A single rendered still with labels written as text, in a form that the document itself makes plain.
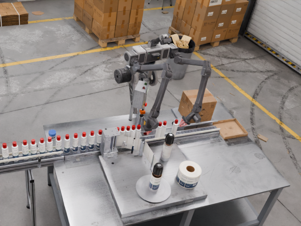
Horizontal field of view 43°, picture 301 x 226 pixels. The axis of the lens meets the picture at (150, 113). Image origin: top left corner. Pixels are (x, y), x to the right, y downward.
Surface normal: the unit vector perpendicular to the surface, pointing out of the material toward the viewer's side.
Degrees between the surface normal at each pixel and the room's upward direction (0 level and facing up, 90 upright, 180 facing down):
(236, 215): 0
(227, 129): 0
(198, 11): 90
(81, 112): 0
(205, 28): 92
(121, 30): 90
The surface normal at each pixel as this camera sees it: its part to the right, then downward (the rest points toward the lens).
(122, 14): 0.55, 0.56
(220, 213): 0.16, -0.78
